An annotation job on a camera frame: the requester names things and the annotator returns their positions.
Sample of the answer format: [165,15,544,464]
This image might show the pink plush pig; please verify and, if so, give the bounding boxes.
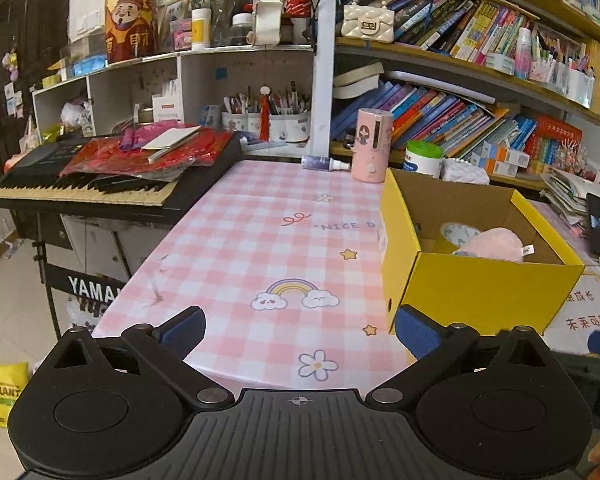
[454,228,535,262]

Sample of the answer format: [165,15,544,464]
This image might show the yellow tape roll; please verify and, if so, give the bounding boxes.
[440,222,481,252]

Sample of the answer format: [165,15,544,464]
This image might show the yellow cardboard box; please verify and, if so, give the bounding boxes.
[378,169,584,335]

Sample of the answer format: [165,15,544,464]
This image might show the black keyboard stand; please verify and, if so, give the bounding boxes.
[32,212,132,337]

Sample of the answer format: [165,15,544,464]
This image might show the white shopping bag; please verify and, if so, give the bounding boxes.
[66,296,108,333]

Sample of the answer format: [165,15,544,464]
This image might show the black smartphone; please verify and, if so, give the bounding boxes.
[585,193,600,257]

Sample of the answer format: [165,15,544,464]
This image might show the pink checkered tablecloth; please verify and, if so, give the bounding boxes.
[92,159,600,396]

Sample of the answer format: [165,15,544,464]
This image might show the stack of papers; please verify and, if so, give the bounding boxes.
[541,167,600,229]

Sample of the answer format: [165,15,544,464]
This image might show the black Yamaha keyboard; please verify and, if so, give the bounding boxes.
[0,136,242,226]

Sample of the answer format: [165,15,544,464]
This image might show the white quilted pouch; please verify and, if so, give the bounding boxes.
[440,158,490,185]

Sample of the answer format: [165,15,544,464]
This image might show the white jar green lid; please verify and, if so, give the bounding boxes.
[403,140,444,179]

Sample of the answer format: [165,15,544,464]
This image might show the red plastic bag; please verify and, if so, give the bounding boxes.
[60,126,235,182]

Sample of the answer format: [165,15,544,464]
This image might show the white notebook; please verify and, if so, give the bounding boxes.
[142,126,200,152]

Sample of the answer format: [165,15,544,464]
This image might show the pink cylindrical container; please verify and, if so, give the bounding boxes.
[351,108,393,184]

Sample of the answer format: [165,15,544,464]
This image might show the row of colourful books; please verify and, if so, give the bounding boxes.
[330,80,584,174]

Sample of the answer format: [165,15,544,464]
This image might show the white pen holder cups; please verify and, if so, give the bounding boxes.
[221,109,311,143]

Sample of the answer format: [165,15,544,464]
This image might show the white cubby shelf unit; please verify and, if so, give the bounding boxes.
[32,46,314,158]

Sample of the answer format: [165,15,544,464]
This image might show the wooden bookshelf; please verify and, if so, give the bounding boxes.
[309,0,600,168]

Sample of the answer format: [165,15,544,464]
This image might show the fortune god figure box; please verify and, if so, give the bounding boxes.
[105,0,158,64]

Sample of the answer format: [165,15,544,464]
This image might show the white yellow bottle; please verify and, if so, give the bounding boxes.
[190,8,212,51]

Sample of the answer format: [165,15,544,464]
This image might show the cream quilted pearl handbag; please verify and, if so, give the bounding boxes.
[340,0,394,44]

